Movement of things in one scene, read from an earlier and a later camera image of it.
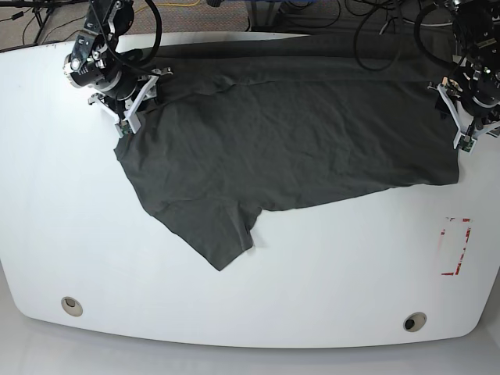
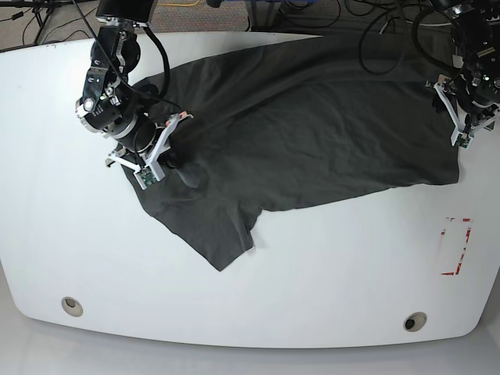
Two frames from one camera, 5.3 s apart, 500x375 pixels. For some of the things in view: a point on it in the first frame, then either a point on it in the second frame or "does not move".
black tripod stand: x=42 y=9 does not move
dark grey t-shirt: x=238 y=129 does not move
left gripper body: x=127 y=121 -> x=144 y=149
